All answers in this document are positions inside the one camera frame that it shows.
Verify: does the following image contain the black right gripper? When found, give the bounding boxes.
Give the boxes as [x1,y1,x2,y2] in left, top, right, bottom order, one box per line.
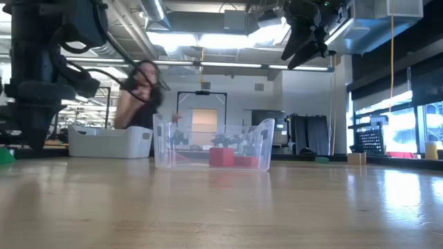
[280,0,337,71]

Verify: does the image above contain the yellow hanging cable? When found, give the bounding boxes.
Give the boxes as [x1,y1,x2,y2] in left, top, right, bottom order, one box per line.
[390,0,396,115]

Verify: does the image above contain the silver air duct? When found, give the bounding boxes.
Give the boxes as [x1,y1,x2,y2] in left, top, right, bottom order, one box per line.
[138,0,172,30]

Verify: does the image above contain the black screen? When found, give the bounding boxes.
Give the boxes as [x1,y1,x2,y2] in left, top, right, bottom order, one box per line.
[251,109,288,127]

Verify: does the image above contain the black gantry frame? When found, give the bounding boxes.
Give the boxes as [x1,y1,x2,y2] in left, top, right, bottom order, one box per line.
[98,86,112,129]
[176,90,228,131]

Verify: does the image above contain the black perforated crate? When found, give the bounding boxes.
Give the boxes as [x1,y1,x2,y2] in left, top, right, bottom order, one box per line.
[348,115,389,156]

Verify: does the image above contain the pale wooden door panel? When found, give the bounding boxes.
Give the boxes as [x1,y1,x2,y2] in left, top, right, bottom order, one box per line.
[191,108,219,146]

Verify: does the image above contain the red cube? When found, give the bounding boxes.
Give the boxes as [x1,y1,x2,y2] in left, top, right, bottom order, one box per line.
[208,147,235,168]

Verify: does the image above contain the small white handled bin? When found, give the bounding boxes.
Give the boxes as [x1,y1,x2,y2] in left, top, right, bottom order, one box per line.
[67,124,154,160]

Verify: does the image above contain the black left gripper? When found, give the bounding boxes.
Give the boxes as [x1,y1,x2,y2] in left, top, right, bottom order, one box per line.
[5,77,100,151]

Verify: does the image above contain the wooden arch block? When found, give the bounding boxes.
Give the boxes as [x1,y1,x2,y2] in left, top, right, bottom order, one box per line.
[347,151,368,165]

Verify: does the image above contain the dark curtains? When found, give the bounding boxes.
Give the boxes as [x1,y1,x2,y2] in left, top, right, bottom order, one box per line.
[289,113,330,156]

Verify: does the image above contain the grey ceiling box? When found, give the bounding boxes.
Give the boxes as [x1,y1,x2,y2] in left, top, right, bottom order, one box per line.
[223,9,249,33]

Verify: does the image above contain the yellow cylinder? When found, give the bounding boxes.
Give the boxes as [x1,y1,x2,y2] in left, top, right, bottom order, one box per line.
[424,140,443,161]

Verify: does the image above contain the black aluminium table frame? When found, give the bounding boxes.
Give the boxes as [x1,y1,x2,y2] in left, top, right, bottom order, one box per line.
[0,147,443,171]

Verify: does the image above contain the red rectangular block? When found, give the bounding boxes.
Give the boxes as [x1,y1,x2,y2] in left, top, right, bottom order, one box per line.
[233,156,260,169]

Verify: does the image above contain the clear plastic bin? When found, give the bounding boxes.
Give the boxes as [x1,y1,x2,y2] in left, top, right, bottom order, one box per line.
[152,113,275,172]

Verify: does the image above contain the person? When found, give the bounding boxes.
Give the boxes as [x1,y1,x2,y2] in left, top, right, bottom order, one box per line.
[114,59,163,131]

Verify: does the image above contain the grey ventilation unit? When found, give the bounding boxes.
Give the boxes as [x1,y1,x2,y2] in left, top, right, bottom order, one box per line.
[352,0,424,21]

